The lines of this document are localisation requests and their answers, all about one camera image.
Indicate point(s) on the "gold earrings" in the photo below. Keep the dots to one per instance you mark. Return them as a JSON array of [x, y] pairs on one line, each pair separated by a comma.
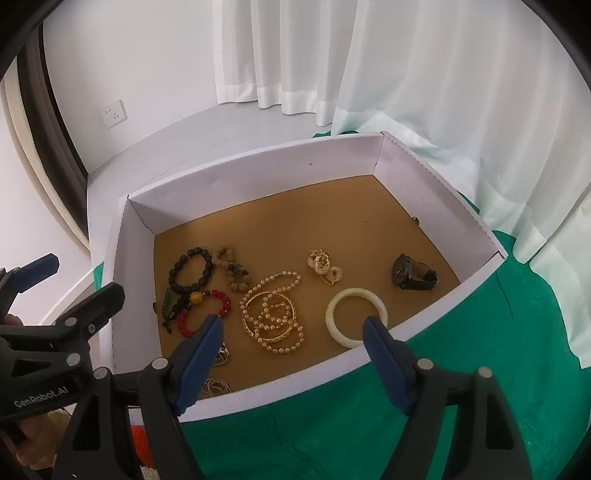
[[319, 261]]

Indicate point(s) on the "person's left hand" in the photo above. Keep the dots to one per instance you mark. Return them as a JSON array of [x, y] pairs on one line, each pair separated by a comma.
[[37, 457]]

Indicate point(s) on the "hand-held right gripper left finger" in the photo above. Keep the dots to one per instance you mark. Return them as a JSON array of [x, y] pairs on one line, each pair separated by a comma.
[[198, 364]]

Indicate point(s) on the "orange item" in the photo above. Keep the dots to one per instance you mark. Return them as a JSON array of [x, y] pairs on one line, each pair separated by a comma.
[[141, 443]]

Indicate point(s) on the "brown door frame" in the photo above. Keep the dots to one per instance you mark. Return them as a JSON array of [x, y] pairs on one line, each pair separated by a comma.
[[51, 138]]

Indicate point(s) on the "white wall socket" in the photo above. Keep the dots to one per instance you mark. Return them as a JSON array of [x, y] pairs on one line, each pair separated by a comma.
[[114, 113]]

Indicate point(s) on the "black wrist watch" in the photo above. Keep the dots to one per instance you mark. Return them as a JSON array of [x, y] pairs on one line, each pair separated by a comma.
[[405, 270]]

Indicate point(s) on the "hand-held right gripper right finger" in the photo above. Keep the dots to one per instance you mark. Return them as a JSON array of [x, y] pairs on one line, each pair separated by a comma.
[[385, 364]]

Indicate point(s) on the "white curtain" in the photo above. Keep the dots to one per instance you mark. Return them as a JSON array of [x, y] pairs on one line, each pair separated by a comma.
[[277, 46], [461, 92]]

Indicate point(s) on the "white cardboard box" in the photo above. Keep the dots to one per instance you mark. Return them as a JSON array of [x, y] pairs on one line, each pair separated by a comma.
[[277, 161]]

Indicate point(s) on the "white jade bangle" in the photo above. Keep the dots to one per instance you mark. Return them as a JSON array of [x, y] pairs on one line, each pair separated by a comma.
[[329, 318]]

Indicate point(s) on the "gold bangles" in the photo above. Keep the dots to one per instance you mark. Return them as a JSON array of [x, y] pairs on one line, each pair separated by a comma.
[[269, 338]]

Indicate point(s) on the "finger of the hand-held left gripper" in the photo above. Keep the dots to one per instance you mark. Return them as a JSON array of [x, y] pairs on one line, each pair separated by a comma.
[[99, 304], [37, 267]]

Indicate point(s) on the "green cloth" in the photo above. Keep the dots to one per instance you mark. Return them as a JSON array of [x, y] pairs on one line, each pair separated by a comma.
[[461, 332]]

